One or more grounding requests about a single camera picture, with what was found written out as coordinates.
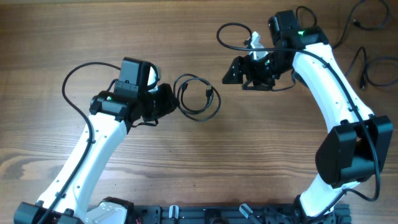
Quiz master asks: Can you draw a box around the black short USB cable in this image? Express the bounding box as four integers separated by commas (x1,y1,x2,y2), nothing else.
344,46,398,91

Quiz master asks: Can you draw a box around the black long USB cable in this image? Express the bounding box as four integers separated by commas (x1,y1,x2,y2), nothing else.
295,0,391,50

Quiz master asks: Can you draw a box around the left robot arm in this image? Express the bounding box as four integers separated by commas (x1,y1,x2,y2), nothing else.
14,57,178,223

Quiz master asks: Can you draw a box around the right camera cable black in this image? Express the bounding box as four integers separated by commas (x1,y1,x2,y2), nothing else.
216,22,382,223

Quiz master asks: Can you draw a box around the camera cable black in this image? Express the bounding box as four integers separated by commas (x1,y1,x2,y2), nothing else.
30,63,121,208
216,22,382,223

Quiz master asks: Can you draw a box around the left camera cable black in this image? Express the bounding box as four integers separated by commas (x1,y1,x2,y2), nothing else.
30,63,121,208

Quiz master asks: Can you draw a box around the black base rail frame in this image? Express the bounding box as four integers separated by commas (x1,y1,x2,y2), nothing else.
131,204,353,224

